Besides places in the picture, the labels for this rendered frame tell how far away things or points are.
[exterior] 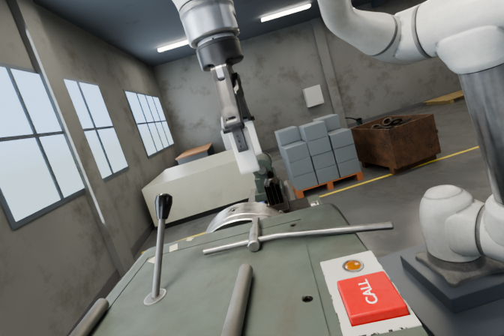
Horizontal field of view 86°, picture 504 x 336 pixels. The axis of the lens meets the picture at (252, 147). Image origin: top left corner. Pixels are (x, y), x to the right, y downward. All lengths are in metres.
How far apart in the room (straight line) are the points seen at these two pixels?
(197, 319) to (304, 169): 3.72
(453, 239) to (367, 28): 0.69
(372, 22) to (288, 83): 7.90
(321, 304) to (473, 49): 0.58
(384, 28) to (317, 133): 3.37
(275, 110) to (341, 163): 4.61
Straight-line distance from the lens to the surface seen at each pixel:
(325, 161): 4.14
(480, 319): 1.11
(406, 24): 0.78
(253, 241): 0.51
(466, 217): 1.04
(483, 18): 0.72
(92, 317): 0.54
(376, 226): 0.50
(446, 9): 0.74
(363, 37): 0.71
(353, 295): 0.37
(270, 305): 0.40
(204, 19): 0.45
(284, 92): 8.54
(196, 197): 4.63
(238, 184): 4.52
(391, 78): 9.79
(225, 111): 0.38
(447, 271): 1.14
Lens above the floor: 1.50
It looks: 8 degrees down
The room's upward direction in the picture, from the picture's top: 17 degrees counter-clockwise
